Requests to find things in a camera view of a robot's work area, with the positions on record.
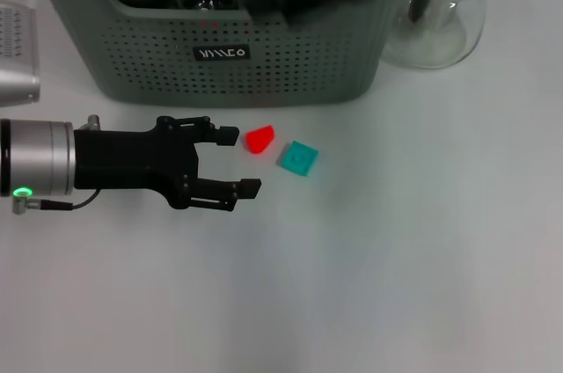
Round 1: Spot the left arm cable with plug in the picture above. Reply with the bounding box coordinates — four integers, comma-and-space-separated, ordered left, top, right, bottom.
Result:
11, 190, 100, 216

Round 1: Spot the grey-green perforated storage bin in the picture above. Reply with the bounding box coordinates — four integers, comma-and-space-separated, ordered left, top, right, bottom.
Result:
19, 0, 426, 108

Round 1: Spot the teal square toy plate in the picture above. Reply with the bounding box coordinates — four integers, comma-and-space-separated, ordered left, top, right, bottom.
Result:
276, 140, 320, 178

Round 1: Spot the orange-red wedge toy block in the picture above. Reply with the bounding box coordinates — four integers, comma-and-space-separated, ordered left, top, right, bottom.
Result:
244, 124, 277, 155

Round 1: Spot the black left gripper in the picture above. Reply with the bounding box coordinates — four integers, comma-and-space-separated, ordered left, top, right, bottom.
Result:
73, 115, 263, 212

